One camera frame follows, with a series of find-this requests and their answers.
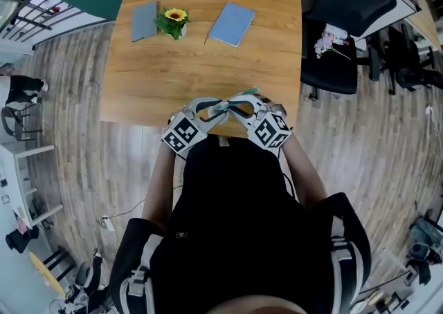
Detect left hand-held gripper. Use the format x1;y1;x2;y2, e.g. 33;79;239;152
160;96;230;154

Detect black office chair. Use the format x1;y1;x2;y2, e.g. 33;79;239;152
300;0;399;101
366;25;443;95

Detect person's left forearm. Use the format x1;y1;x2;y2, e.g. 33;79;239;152
141;142;184;223

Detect blue notebook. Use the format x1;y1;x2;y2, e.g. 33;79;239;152
204;2;256;48

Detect potted sunflower plant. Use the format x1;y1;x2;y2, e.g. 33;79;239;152
154;7;192;41

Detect person's head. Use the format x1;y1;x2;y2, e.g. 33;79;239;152
210;293;309;314

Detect white desk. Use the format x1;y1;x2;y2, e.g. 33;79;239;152
0;142;65;229

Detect mint green pouch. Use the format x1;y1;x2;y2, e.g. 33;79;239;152
207;86;261;125

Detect black cable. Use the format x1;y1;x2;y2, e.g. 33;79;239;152
282;170;299;201

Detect grey notebook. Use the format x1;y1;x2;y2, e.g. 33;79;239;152
130;1;159;43

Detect person's right forearm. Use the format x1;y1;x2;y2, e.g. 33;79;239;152
278;136;328;210

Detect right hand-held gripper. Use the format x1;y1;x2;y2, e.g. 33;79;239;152
220;94;293;150

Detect person's black clothing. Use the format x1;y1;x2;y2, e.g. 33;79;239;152
109;134;373;314

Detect black bag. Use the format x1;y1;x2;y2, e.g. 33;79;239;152
5;225;39;255

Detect black metal chair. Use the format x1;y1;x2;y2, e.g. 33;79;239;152
1;103;44;143

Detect white red plastic bottle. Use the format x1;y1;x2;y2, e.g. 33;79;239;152
323;24;350;46

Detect purple artificial flowers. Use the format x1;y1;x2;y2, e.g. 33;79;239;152
314;35;352;61

